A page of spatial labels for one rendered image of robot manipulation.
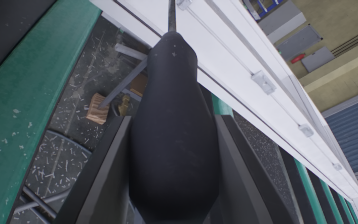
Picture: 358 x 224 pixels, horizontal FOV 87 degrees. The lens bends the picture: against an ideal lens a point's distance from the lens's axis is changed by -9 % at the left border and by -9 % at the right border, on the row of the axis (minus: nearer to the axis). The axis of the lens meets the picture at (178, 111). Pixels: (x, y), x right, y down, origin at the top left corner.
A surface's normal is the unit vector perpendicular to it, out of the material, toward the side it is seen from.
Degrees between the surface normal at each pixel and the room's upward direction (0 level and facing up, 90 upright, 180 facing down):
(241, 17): 90
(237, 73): 90
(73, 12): 0
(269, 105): 90
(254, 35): 90
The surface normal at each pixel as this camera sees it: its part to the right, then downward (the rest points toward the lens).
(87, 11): 0.70, -0.46
